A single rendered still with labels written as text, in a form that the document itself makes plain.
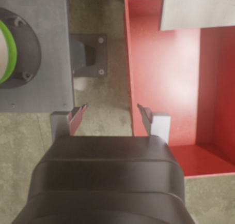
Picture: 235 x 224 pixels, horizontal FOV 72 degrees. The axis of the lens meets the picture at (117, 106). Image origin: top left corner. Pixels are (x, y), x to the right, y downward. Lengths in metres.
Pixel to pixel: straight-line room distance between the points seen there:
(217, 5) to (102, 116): 1.07
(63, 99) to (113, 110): 0.98
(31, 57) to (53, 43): 0.05
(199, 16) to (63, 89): 0.35
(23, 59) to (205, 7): 0.40
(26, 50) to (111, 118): 1.08
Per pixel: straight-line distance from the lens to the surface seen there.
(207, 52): 0.81
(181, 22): 0.47
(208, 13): 0.49
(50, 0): 0.38
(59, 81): 0.36
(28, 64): 0.35
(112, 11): 1.30
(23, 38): 0.35
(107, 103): 1.31
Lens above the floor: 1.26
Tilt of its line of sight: 74 degrees down
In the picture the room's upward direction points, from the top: 179 degrees clockwise
